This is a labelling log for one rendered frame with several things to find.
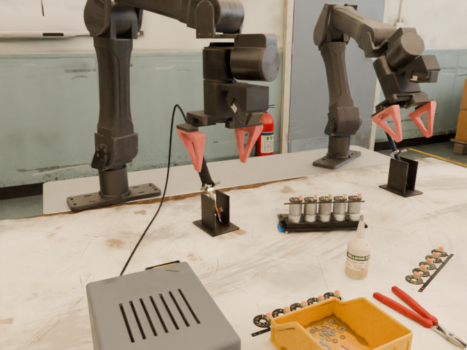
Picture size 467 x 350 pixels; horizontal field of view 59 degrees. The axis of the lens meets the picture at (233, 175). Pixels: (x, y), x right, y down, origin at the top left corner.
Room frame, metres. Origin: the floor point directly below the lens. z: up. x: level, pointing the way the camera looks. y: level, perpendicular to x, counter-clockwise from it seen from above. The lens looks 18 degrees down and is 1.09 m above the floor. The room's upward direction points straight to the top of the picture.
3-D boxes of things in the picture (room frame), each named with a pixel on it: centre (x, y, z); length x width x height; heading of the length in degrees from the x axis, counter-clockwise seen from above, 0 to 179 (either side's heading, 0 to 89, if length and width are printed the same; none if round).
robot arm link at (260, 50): (0.70, -0.01, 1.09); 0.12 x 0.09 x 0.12; 56
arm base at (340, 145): (1.20, -0.31, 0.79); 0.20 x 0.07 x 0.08; 142
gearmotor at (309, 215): (0.72, -0.14, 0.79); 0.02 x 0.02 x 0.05
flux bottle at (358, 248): (0.56, -0.19, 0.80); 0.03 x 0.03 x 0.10
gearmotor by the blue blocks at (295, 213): (0.72, -0.12, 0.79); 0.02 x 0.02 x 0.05
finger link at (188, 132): (0.70, 0.05, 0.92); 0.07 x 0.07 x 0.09; 35
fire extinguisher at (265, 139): (3.52, -0.27, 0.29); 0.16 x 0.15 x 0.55; 114
